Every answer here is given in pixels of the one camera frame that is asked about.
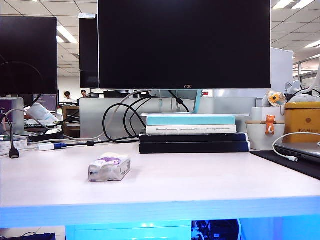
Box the paper tissue sheet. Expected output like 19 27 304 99
101 152 129 161

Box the purple white tissue packet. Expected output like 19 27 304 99
87 152 133 183

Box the teal book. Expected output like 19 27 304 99
146 116 236 126

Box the white book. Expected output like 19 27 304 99
145 124 237 134

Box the teal silver monitor stand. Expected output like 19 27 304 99
139 88 250 118

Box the large black AOC monitor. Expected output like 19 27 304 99
97 0 272 90

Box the brown wooden shelf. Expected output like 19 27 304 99
62 106 81 138

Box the person in white shirt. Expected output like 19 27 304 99
61 90 77 104

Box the white plastic container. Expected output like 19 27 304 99
250 106 285 124

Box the white ceramic cup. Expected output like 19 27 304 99
245 120 286 151

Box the orange cat figure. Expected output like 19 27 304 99
264 114 276 136

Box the laptop with purple screen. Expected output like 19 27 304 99
32 93 59 112

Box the sunflower plush toy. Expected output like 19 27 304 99
261 90 286 109

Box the black flat tray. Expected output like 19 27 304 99
28 129 64 142

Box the white adapter box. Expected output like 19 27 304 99
36 142 55 152

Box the white plastic bottle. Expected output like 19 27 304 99
26 102 59 124

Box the dark under-desk equipment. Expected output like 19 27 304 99
191 219 240 240

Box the white board panel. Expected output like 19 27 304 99
213 47 295 99

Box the white grey plush toy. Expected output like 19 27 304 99
284 79 320 103

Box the yellow tin box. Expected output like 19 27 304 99
284 101 320 144

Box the white carton green print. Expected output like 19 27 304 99
0 138 28 156

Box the black desk mat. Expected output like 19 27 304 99
250 149 320 181

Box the grey laptop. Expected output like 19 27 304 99
272 140 320 165

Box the wide black monitor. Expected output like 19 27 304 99
0 16 58 96

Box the purple white carton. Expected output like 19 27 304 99
0 97 25 136

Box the black bag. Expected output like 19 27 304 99
0 231 57 240

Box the black monitor cable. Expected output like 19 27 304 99
168 89 190 114

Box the black looped cable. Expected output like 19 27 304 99
102 96 152 144

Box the light grey cable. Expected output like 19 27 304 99
62 89 152 141

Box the black cable with blue plug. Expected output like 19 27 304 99
53 139 141 149

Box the grey arched cable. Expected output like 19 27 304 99
3 108 49 131

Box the white cable with plug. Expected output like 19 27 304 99
272 131 320 162

